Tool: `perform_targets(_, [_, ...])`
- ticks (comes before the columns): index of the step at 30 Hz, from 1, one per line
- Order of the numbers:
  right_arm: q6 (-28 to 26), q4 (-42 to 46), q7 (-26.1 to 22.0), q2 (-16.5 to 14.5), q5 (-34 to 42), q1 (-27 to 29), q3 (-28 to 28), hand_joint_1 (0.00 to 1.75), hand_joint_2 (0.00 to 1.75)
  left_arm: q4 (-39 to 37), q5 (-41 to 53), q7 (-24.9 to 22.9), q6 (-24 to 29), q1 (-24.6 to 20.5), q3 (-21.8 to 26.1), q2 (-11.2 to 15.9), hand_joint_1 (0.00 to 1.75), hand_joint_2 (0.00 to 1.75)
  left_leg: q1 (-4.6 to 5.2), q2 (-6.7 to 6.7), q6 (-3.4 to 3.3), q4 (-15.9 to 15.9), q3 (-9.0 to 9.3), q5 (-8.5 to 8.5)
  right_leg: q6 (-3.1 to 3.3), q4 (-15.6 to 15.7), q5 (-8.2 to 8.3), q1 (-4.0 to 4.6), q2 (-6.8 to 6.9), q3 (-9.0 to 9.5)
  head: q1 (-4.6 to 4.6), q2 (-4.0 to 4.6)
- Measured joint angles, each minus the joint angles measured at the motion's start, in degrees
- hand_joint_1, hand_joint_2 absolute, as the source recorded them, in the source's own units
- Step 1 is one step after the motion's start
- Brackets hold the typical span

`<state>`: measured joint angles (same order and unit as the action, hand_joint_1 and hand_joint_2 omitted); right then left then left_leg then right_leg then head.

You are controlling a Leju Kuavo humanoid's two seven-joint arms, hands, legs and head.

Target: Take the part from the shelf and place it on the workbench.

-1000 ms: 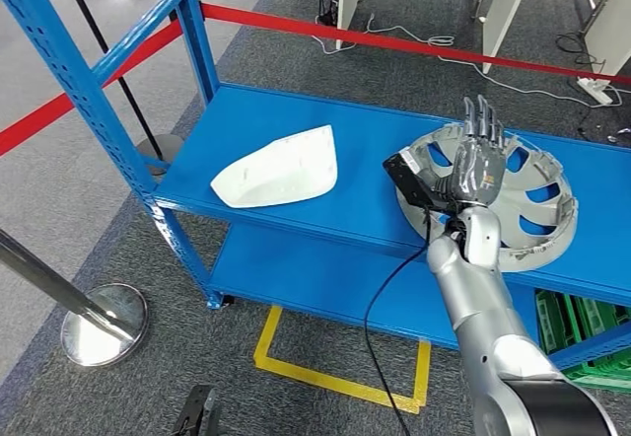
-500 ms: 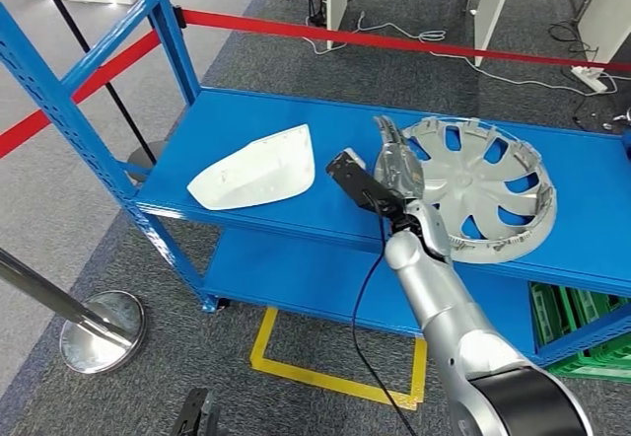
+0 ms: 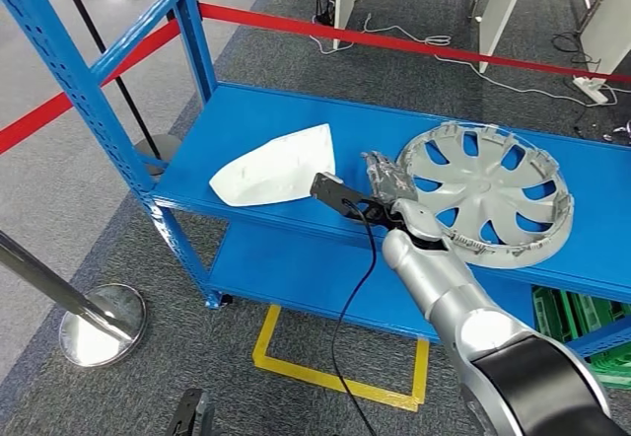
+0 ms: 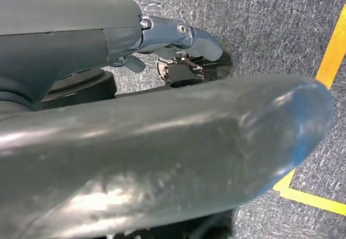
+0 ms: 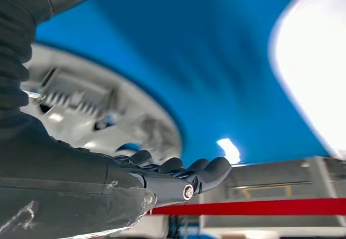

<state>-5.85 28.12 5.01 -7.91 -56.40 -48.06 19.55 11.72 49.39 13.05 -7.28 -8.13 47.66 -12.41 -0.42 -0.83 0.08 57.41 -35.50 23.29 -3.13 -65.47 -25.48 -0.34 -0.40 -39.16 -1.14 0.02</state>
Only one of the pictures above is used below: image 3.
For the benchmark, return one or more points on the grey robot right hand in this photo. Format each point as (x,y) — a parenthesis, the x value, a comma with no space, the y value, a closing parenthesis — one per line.
(389,178)

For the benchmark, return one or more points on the silver wheel hubcap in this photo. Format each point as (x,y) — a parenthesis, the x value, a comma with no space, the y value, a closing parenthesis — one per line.
(487,188)

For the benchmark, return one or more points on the blue metal shelf rack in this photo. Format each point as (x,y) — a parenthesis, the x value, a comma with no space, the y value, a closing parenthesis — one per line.
(320,269)

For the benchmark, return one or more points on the red barrier belt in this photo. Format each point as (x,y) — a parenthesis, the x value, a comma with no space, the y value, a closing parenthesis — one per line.
(394,41)
(29,126)

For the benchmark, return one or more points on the white car mirror cover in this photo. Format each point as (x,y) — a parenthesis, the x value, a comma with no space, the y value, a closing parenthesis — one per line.
(276,168)

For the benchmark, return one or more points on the white desk leg panel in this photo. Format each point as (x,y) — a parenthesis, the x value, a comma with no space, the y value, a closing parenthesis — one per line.
(505,8)
(611,28)
(345,2)

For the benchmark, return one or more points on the yellow floor tape outline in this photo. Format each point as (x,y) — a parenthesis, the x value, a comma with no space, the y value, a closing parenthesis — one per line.
(320,377)

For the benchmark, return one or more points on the green plastic crate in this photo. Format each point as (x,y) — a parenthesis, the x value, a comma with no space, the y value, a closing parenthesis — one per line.
(561,315)

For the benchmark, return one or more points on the white power strip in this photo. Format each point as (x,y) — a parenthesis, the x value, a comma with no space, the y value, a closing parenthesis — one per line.
(590,90)

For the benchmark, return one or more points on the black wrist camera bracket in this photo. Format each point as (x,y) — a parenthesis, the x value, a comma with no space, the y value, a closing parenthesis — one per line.
(350,201)

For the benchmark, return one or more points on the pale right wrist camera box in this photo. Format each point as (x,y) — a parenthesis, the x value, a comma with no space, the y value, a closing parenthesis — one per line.
(331,177)

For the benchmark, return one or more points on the thin black stanchion post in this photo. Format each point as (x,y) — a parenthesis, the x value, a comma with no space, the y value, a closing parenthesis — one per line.
(162,149)

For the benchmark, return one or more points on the chrome stanchion post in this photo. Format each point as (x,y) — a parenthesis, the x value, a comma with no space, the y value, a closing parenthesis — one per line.
(103,328)

